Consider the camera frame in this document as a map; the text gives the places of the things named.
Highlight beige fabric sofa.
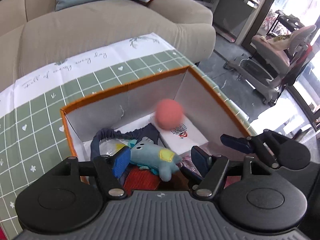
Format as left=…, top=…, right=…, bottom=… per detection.
left=1, top=0, right=216, bottom=89

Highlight white tissue pack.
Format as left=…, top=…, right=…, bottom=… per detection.
left=157, top=116, right=209, bottom=156

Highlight orange cardboard box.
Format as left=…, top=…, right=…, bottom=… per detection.
left=60, top=66, right=254, bottom=161

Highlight blue plush toy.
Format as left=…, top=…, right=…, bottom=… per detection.
left=131, top=137, right=182, bottom=182

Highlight navy blue headband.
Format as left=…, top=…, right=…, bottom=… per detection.
left=90, top=124, right=159, bottom=179

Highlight grey office chair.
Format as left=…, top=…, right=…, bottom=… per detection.
left=223, top=25, right=316, bottom=107

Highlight pink shiny drawstring pouch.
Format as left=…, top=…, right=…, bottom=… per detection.
left=178, top=155, right=200, bottom=175

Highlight brown red cloth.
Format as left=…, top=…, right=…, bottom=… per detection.
left=123, top=166, right=161, bottom=195

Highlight pink ball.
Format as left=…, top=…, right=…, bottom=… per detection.
left=155, top=99, right=184, bottom=130

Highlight clear plastic zip bag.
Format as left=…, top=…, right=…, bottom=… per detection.
left=99, top=139, right=126, bottom=156

